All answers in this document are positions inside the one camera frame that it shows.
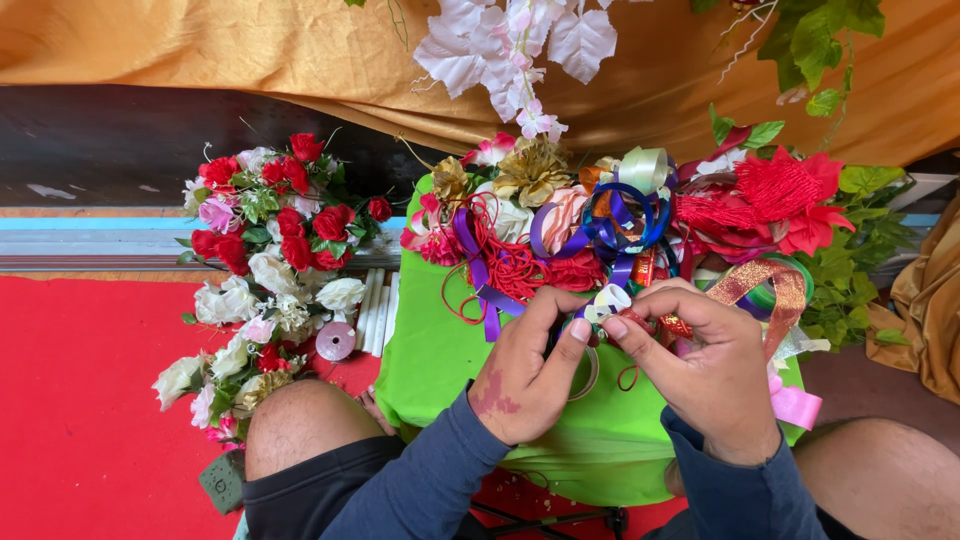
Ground white green curled ribbon piece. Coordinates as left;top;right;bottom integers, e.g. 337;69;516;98
583;283;633;325

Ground red carpet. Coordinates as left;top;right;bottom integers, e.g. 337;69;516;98
0;275;687;540

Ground person's right hand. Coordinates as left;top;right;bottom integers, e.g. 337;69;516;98
602;277;783;468

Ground pink ribbon spool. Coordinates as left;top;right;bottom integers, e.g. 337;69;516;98
315;321;358;363

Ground green tablecloth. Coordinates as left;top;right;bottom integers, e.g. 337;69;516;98
373;174;807;508

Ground pink satin ribbon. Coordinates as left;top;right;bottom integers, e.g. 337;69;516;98
766;361;824;432

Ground person's left leg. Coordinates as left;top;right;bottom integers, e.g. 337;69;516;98
241;378;421;540

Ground person's left hand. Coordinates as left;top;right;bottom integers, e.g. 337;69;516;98
468;285;595;448

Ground golden satin cloth bundle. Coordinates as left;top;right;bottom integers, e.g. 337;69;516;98
864;196;960;407

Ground person's leg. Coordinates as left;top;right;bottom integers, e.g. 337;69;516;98
241;378;421;540
791;416;960;540

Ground clear tape roll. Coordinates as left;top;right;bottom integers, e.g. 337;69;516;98
566;345;601;402

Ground bundle of white sticks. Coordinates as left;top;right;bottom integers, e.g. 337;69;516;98
354;267;402;358

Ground red artificial rose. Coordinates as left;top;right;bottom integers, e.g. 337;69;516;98
543;247;607;294

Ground blue ribbon bow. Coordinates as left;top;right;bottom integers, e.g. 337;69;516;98
529;181;673;310

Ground golden satin drape cloth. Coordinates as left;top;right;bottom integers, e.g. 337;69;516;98
0;0;960;169

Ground red cord tangle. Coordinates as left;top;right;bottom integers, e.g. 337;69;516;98
440;193;552;327

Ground cream curled ribbon bow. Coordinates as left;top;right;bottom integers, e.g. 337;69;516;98
609;146;678;198

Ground copper glitter ribbon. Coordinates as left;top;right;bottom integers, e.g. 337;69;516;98
705;258;808;363

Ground purple ribbon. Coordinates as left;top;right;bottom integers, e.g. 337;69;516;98
451;207;528;343

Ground green artificial leaf vine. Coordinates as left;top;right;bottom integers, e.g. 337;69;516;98
690;0;920;352

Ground person's right leg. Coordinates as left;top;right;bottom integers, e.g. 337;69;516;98
791;416;960;540

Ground white artificial flower garland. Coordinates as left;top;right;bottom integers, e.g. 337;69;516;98
411;0;619;142

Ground pink white artificial flowers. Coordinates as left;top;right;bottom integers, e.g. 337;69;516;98
399;132;535;268

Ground red glitter ribbon piece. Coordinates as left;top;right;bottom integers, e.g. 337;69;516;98
618;306;695;348

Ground red artificial poinsettia with tassel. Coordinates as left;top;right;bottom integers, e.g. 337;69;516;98
672;145;858;264

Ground black folding table stand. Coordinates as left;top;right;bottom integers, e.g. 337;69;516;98
468;501;630;540

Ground green ribbon spool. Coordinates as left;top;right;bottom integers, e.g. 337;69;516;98
733;253;816;322

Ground heap of red white artificial flowers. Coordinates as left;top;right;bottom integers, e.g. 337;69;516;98
151;132;396;451

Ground gold artificial flower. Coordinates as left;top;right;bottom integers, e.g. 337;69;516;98
492;136;574;210

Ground green grey block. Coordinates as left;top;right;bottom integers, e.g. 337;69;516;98
198;448;247;516

